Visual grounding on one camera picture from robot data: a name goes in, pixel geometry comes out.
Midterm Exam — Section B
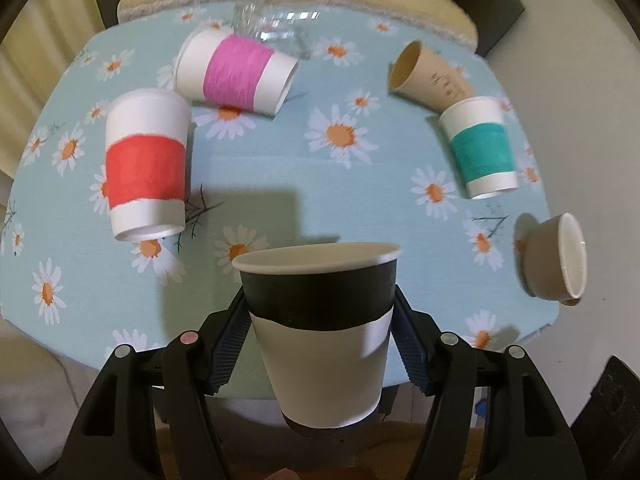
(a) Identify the black banded paper cup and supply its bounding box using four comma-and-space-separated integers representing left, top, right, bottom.
232, 242, 401, 434

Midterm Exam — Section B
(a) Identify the red banded paper cup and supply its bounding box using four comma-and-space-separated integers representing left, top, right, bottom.
105, 88, 191, 243

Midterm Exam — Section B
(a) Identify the teal banded paper cup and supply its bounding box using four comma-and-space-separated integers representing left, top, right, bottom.
439, 96, 518, 200

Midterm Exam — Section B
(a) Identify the brown kraft paper cup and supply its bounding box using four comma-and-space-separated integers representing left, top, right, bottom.
388, 40, 475, 113

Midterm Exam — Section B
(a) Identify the pink banded paper cup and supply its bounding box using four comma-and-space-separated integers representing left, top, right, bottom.
174, 27, 298, 117

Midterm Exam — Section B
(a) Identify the clear glass cup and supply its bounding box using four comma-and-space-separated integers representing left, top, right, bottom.
232, 1, 321, 60

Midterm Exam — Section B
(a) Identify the beige ceramic mug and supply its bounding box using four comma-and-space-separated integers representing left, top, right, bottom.
521, 212, 588, 307

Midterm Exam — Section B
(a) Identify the blue daisy tablecloth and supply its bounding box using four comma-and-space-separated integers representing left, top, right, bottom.
1, 2, 559, 367

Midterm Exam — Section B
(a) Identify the cream pleated curtain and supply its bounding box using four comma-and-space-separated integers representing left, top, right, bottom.
1, 0, 103, 178

